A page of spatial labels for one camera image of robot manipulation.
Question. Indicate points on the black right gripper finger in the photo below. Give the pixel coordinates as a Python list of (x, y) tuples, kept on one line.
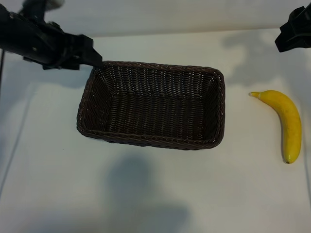
[(302, 20), (291, 41)]

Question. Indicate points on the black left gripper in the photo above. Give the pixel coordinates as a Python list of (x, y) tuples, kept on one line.
[(46, 46)]

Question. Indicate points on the yellow banana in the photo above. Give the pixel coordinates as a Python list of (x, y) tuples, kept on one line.
[(290, 121)]

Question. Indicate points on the dark brown wicker basket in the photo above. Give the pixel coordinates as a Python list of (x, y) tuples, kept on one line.
[(150, 106)]

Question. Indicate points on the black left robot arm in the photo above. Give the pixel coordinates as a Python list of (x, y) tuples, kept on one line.
[(11, 31)]

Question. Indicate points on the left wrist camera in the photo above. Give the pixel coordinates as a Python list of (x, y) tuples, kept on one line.
[(41, 6)]

